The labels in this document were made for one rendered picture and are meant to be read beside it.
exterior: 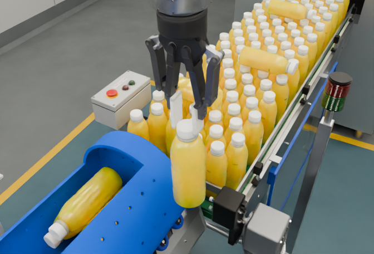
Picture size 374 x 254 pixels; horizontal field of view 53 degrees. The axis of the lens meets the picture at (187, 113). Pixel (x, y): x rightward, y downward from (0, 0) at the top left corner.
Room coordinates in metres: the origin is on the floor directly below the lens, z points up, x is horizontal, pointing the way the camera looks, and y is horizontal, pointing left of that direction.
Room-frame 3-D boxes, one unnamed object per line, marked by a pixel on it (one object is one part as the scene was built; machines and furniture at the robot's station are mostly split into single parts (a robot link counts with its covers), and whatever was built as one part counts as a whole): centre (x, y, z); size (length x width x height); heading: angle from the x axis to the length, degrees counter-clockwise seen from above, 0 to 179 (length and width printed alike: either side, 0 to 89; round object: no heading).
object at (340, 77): (0.88, -0.43, 1.18); 0.06 x 0.06 x 0.16
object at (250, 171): (1.39, -0.55, 0.96); 1.60 x 0.01 x 0.03; 149
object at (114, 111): (1.06, 0.22, 1.05); 0.20 x 0.10 x 0.10; 149
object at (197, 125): (0.52, -0.02, 1.41); 0.03 x 0.01 x 0.07; 150
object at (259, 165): (0.81, -0.22, 0.94); 0.03 x 0.02 x 0.08; 149
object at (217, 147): (0.77, -0.09, 1.09); 0.04 x 0.04 x 0.02
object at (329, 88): (0.88, -0.43, 1.23); 0.06 x 0.06 x 0.04
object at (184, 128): (0.53, 0.00, 1.37); 0.04 x 0.04 x 0.02
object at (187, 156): (0.52, 0.00, 1.27); 0.07 x 0.07 x 0.19
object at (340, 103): (0.88, -0.43, 1.18); 0.06 x 0.06 x 0.05
